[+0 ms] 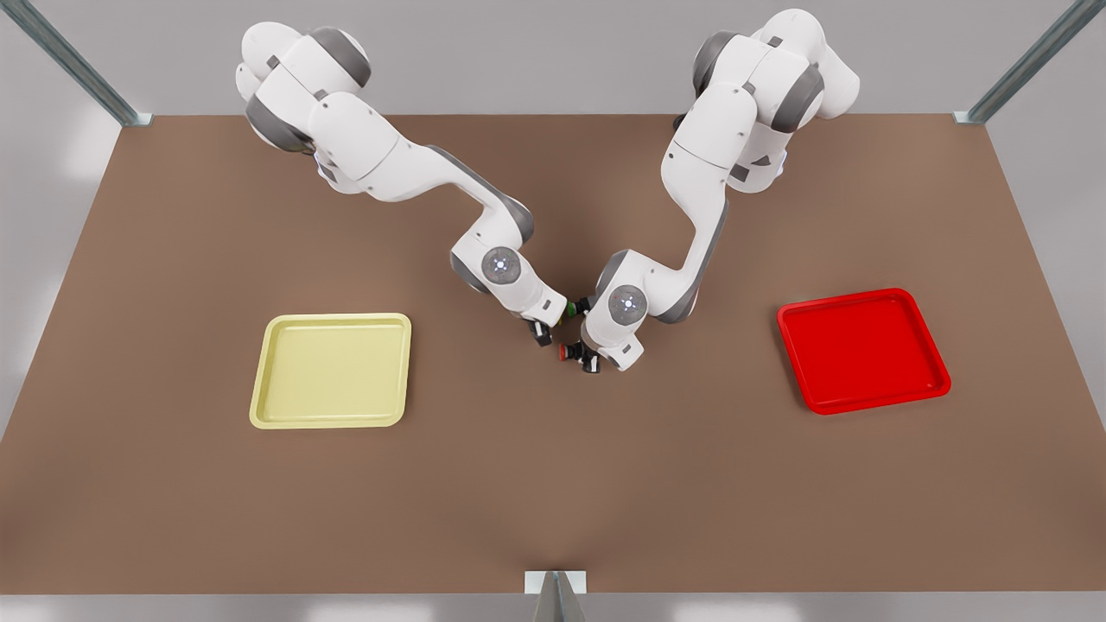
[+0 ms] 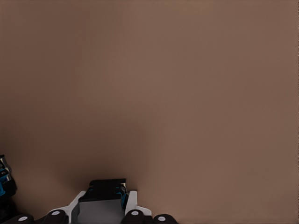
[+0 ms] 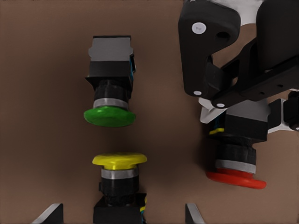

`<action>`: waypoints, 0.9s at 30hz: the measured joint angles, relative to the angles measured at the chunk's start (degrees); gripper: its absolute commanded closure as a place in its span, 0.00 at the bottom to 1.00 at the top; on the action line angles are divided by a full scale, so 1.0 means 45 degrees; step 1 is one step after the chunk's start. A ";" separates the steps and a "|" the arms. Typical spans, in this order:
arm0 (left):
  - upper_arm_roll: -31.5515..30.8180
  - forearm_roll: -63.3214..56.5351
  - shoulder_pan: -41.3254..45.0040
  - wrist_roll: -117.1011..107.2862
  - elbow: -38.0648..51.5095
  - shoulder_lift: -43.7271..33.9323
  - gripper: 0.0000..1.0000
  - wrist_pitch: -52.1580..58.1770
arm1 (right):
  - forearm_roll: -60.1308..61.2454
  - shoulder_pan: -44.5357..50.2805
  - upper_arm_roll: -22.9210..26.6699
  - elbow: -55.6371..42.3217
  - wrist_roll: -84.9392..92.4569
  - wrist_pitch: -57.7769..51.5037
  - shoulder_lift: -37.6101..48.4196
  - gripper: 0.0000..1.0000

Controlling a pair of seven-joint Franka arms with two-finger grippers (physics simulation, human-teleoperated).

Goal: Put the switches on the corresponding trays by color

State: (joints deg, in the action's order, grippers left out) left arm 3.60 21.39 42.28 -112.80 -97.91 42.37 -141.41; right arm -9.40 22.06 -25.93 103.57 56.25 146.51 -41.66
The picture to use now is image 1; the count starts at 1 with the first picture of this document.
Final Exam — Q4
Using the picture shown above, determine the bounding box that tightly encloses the red square tray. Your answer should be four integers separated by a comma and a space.
776, 288, 952, 416

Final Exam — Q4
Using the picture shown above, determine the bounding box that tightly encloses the silver frame post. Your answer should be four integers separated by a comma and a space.
524, 570, 588, 622
0, 0, 153, 128
953, 0, 1106, 124

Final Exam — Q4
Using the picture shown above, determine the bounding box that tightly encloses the pale yellow square tray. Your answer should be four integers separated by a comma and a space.
249, 313, 413, 429

